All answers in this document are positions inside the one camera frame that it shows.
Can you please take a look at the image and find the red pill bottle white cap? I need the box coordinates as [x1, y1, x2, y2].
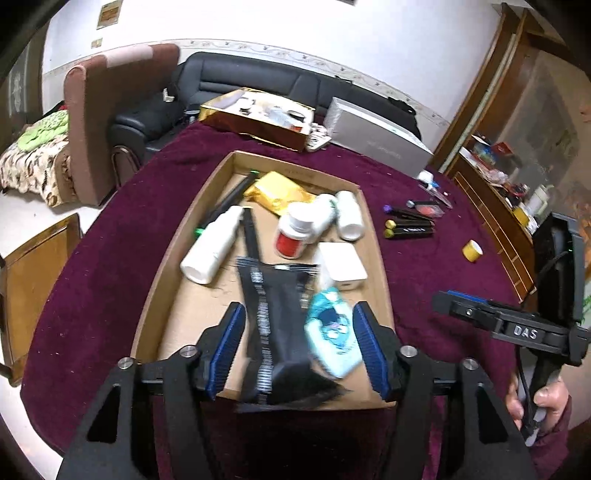
[274, 202, 314, 259]

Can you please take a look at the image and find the small white bottle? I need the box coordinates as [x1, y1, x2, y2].
[417, 170, 437, 188]

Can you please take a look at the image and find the black foil pouch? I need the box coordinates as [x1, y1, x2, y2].
[236, 257, 344, 409]

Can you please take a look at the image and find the cardboard tray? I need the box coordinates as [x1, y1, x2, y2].
[131, 151, 394, 410]

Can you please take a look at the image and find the green-tipped black pen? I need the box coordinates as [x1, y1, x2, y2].
[194, 170, 259, 238]

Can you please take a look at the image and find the grey rectangular box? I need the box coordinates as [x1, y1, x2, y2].
[324, 97, 433, 178]

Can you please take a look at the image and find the yellow cylindrical container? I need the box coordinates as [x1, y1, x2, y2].
[462, 240, 484, 263]

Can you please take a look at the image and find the brown armchair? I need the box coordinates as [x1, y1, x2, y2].
[63, 43, 180, 206]

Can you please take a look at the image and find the black marker yellow cap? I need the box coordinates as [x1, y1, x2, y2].
[385, 219, 434, 230]

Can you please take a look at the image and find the black marker olive cap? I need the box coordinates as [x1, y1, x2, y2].
[384, 227, 434, 240]

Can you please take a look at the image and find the teal white tissue pack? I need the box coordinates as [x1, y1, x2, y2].
[304, 287, 362, 379]

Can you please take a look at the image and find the wooden chair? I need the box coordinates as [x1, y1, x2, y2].
[1, 214, 82, 387]

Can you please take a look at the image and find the gold open box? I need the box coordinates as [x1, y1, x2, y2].
[197, 88, 315, 152]

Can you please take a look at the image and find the yellow foil packet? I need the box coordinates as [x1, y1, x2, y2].
[243, 171, 317, 217]

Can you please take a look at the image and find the black marker purple cap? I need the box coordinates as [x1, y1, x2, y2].
[383, 205, 432, 222]

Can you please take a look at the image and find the black comb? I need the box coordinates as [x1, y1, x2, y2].
[242, 207, 260, 261]

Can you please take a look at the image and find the white spray bottle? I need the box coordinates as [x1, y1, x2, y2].
[180, 205, 243, 285]

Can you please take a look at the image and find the black leather sofa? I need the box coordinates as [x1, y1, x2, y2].
[109, 51, 424, 163]

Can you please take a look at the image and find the clear case with red item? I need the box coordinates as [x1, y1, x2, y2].
[406, 200, 445, 219]

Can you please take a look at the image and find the floral blanket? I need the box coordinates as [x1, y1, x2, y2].
[1, 108, 77, 208]

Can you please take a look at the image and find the white square charger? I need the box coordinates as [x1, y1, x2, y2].
[314, 242, 368, 291]

